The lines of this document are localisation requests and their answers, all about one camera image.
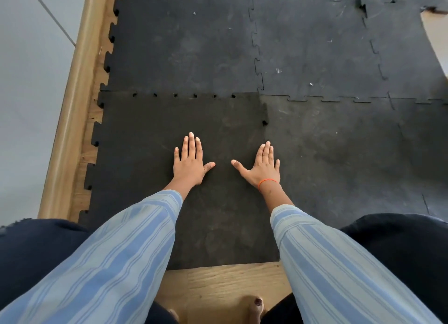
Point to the dark black foam puzzle mat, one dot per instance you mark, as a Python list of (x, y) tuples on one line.
[(147, 131)]

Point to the person's right middle finger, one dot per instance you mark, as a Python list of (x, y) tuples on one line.
[(266, 152)]

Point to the person's right leg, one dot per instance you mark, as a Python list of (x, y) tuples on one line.
[(406, 250)]

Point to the person's right foot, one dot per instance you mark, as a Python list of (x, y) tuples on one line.
[(256, 309)]

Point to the person's right hand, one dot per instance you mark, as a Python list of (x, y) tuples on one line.
[(262, 171)]

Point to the person's left forearm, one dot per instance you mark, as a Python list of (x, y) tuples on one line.
[(115, 257)]

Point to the person's left little finger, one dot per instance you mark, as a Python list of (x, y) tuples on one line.
[(176, 155)]

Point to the person's left leg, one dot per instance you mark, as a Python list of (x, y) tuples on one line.
[(31, 253)]

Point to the person's left hand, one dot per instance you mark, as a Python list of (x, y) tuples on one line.
[(189, 169)]

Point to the person's right thumb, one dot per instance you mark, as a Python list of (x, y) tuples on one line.
[(239, 167)]

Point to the person's left middle finger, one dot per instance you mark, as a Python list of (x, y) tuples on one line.
[(191, 145)]

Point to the person's left thumb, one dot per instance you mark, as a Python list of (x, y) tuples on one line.
[(209, 167)]

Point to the person's left foot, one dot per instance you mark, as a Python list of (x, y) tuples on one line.
[(174, 316)]

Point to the person's right forearm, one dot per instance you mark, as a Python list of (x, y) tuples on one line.
[(332, 271)]

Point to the person's leg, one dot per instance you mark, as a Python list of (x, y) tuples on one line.
[(406, 250), (31, 253)]

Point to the orange wrist band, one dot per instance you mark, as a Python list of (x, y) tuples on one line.
[(266, 181)]

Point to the person's foot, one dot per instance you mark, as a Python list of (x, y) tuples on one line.
[(174, 316), (256, 309)]

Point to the person's right little finger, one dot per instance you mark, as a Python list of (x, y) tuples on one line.
[(277, 164)]

